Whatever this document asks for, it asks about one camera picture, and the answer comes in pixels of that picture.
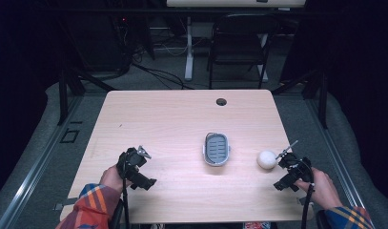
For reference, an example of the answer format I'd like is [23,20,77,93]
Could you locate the metal floor rail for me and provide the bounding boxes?
[0,94,85,229]
[305,96,365,209]

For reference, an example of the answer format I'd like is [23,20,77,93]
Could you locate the right hand-held gripper black cable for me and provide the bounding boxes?
[300,157,316,229]

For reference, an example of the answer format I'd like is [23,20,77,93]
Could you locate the black folding chair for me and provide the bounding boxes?
[206,13,281,91]

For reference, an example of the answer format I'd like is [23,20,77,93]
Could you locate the person's right hand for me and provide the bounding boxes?
[294,167,344,211]

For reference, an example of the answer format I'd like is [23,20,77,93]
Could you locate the white desk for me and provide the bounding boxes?
[165,0,308,82]

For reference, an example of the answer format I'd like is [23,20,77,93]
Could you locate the grey tape strip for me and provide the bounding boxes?
[52,197,79,212]

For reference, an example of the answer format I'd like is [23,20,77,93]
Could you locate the red printed packet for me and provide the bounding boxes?
[243,221,273,229]

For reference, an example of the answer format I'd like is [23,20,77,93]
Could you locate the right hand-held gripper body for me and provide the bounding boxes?
[273,152,314,193]

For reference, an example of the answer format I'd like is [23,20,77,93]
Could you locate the left hand-held gripper black cable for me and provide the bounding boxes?
[120,165,132,229]

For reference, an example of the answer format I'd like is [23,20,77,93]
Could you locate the black floor cables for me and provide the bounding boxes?
[112,15,195,91]

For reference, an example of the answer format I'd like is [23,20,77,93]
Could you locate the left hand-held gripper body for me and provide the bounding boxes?
[115,146,158,192]

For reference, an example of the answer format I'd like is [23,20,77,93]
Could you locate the white ball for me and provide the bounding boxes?
[256,150,278,171]

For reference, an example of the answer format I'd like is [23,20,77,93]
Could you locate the person's left hand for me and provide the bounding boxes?
[98,164,133,194]

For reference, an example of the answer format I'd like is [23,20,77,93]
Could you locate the hand-held gripper black cable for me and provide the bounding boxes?
[120,165,132,229]
[300,157,316,229]

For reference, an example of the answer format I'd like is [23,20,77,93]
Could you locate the black metal stand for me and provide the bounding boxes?
[271,69,330,130]
[55,61,117,127]

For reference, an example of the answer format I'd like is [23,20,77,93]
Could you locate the grey oval basket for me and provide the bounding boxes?
[202,131,232,168]

